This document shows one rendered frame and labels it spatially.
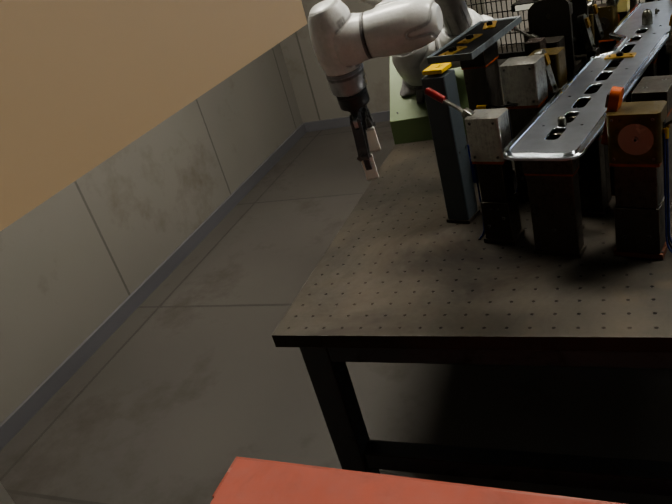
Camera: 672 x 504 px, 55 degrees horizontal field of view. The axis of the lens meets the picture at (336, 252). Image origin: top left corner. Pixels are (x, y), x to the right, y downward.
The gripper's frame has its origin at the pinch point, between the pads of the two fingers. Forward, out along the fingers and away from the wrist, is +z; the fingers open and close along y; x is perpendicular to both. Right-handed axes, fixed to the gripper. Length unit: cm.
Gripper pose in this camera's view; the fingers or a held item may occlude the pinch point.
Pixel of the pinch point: (373, 161)
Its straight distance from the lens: 168.7
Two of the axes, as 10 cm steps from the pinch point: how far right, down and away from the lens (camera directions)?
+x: -9.5, 1.8, 2.6
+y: 0.9, -6.3, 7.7
